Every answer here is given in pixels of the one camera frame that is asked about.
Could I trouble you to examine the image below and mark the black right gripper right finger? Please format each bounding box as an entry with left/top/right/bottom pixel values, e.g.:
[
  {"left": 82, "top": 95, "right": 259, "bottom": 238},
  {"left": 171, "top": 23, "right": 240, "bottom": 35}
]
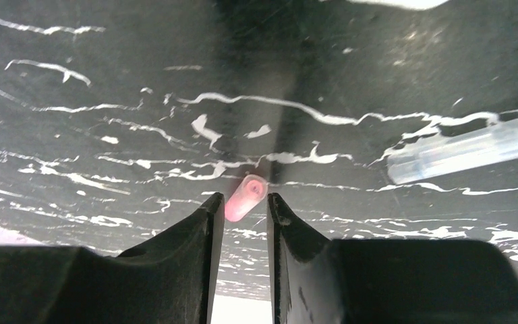
[{"left": 268, "top": 193, "right": 518, "bottom": 323}]

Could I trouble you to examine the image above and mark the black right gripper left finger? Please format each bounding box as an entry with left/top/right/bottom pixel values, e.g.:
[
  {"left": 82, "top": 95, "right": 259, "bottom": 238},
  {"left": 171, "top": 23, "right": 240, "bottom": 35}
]
[{"left": 0, "top": 193, "right": 224, "bottom": 323}]

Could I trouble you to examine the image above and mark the pink translucent pen cap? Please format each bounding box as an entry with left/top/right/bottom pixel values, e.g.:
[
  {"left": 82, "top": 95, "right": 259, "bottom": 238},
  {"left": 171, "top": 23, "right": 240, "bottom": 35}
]
[{"left": 225, "top": 174, "right": 268, "bottom": 222}]

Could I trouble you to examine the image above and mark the clear pen cap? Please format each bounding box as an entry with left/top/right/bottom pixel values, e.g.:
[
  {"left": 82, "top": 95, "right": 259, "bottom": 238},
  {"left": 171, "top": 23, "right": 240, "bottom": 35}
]
[{"left": 386, "top": 119, "right": 518, "bottom": 184}]

